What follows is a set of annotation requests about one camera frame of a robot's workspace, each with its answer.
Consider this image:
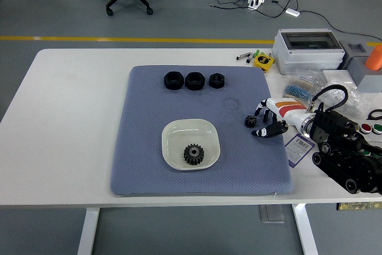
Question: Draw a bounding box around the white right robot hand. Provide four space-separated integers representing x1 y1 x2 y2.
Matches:
251 98 308 139

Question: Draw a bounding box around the large black gear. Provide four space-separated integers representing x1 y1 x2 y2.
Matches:
183 143 205 166

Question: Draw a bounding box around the white flat box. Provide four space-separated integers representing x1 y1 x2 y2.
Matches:
322 69 358 88

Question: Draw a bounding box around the small black hex nut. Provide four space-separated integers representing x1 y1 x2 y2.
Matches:
208 73 226 89

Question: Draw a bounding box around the white four-button control box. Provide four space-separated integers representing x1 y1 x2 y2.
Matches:
356 120 382 136

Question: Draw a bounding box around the large black hex nut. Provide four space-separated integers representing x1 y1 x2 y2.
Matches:
164 71 184 91
185 71 205 91

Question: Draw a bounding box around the bag of resistor strips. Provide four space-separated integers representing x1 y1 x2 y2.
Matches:
282 71 326 106

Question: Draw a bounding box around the purple-edged label card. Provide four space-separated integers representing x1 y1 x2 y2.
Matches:
284 133 316 168

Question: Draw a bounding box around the yellow tape measure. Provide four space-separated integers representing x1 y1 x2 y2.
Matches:
253 54 275 73

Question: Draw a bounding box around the clear plastic bag of parts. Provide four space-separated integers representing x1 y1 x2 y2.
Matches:
316 78 372 121

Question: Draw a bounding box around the dark grey square tray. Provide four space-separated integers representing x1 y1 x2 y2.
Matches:
340 40 369 70

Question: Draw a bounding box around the light grey block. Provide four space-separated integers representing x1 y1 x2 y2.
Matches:
349 56 382 93

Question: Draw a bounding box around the orange cylinder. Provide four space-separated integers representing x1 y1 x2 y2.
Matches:
364 45 382 72

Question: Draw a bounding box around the grey floor plate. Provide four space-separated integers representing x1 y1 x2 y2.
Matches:
258 205 286 224

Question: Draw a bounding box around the white power strip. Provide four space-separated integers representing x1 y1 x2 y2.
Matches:
247 0 267 11

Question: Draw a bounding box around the white square plate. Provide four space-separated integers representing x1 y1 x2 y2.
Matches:
161 119 221 171

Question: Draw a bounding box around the yellow patterned strip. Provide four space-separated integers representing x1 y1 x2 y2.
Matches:
336 202 382 211

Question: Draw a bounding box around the white table leg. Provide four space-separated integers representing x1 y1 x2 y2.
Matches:
76 208 101 255
291 204 319 255

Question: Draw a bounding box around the blue-grey textured mat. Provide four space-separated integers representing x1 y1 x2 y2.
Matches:
110 65 294 198

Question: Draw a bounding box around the grey electrical enclosure box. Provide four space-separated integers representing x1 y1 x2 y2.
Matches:
272 29 346 76

